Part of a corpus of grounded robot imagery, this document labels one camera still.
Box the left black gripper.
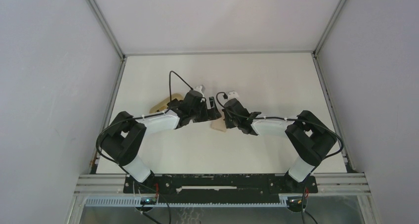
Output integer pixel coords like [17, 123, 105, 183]
[190, 97, 221, 123]

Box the beige oval tray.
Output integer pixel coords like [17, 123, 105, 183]
[149, 93, 184, 113]

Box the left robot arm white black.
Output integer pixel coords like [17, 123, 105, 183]
[96, 90, 222, 193]

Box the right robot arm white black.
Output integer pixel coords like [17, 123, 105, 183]
[222, 98, 338, 192]

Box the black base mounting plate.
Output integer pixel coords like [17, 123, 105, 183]
[123, 174, 318, 203]

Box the right black camera cable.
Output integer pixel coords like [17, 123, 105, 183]
[216, 91, 344, 161]

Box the black camera cable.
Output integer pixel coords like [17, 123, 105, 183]
[216, 91, 344, 161]
[95, 70, 205, 166]

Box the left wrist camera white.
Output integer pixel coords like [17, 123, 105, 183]
[194, 85, 206, 97]

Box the left black camera cable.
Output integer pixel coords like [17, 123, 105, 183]
[95, 70, 205, 166]

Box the aluminium frame rail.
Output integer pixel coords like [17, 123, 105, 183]
[73, 173, 371, 196]

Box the white slotted cable duct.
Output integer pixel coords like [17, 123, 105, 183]
[84, 196, 306, 208]

